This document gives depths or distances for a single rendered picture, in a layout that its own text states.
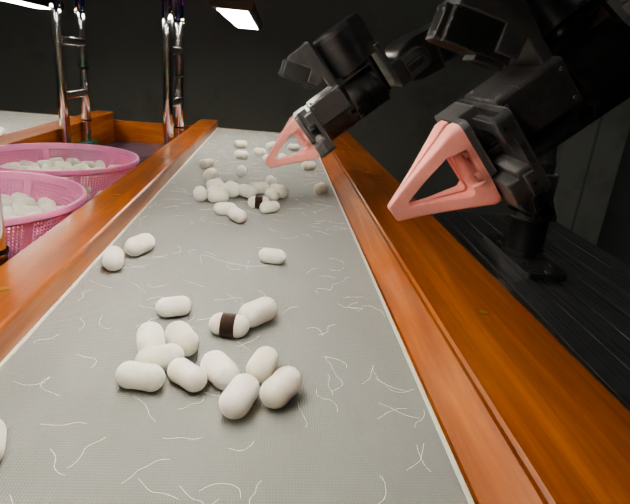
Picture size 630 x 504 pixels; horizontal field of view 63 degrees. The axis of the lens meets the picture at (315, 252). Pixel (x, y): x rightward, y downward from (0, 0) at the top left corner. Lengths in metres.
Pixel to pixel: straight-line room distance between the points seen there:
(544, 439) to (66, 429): 0.28
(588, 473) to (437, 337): 0.15
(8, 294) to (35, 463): 0.18
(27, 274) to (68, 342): 0.09
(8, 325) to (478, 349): 0.34
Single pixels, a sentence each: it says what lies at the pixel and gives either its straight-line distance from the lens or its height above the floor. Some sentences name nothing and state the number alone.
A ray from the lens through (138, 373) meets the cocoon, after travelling 0.37.
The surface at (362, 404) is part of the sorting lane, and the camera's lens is 0.37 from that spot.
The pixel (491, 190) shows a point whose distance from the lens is 0.41.
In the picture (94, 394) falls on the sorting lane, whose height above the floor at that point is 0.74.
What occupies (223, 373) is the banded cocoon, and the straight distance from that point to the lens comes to 0.36.
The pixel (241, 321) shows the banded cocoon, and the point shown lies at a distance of 0.42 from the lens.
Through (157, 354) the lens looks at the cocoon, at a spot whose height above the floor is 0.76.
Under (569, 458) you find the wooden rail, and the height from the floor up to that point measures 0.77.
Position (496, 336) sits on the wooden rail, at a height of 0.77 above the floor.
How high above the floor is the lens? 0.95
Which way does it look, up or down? 20 degrees down
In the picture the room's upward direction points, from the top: 5 degrees clockwise
